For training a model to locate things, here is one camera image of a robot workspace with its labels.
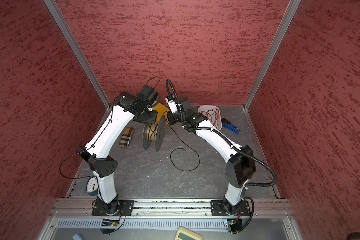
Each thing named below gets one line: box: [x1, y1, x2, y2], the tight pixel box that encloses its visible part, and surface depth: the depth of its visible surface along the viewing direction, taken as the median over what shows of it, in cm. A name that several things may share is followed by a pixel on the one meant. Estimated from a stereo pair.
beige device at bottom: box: [174, 226, 204, 240], surface depth 67 cm
